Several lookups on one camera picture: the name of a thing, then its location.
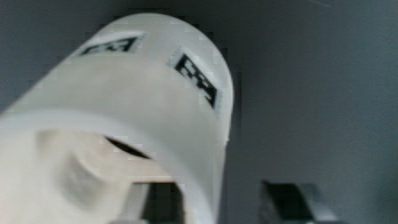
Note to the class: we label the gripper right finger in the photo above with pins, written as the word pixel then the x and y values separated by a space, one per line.
pixel 294 204

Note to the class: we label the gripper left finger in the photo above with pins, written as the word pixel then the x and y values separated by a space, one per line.
pixel 153 204

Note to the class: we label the white lamp shade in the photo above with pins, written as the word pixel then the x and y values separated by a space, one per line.
pixel 121 122

